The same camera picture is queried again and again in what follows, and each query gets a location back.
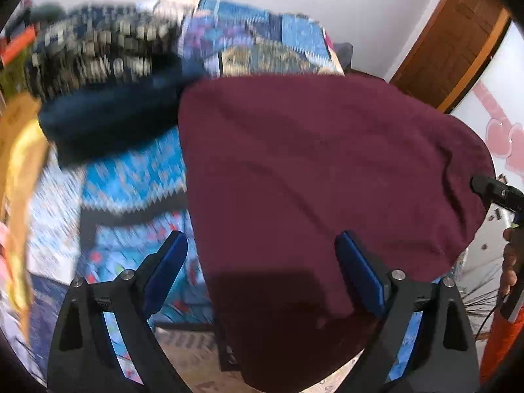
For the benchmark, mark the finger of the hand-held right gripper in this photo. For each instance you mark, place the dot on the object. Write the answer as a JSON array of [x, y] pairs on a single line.
[[497, 192]]

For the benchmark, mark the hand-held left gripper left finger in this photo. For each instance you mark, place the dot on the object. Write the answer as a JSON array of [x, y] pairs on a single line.
[[166, 270]]

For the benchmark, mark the orange red post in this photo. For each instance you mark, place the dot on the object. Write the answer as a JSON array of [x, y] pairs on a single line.
[[501, 344]]

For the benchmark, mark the maroon shirt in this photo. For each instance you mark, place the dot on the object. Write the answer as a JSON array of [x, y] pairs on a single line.
[[319, 180]]

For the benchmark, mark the blue patchwork blanket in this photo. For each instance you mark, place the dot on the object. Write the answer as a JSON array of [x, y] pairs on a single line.
[[262, 37]]

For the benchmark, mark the red box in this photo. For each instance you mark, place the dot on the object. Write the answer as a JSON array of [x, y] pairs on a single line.
[[16, 47]]

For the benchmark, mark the brown wooden door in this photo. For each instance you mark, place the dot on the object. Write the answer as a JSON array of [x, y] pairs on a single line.
[[450, 45]]

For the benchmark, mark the navy blue folded garment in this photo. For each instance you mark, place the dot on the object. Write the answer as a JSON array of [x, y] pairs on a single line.
[[114, 118]]

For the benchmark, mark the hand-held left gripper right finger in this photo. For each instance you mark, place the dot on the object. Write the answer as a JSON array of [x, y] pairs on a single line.
[[362, 272]]

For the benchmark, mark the person's right hand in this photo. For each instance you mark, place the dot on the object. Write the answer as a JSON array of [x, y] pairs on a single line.
[[511, 266]]

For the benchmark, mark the yellow beige cloth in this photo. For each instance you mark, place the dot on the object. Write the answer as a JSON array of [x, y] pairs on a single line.
[[24, 221]]

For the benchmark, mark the navy gold patterned garment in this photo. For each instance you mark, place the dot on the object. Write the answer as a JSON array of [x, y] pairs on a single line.
[[94, 49]]

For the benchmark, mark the pink wall decoration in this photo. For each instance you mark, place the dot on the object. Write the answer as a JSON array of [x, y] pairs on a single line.
[[501, 131]]

